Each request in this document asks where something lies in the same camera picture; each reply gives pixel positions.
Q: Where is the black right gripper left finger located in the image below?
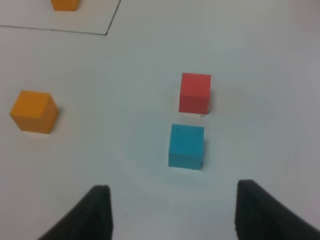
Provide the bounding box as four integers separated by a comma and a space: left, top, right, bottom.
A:
40, 185, 113, 240

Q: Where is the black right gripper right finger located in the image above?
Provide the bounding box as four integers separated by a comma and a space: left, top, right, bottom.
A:
234, 179, 320, 240

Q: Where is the red cube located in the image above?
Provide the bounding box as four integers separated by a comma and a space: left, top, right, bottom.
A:
178, 72, 211, 115

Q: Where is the orange template cube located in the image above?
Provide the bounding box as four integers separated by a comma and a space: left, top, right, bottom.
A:
51, 0, 80, 12

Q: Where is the loose blue cube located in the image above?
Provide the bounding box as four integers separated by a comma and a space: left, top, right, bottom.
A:
168, 124, 204, 170

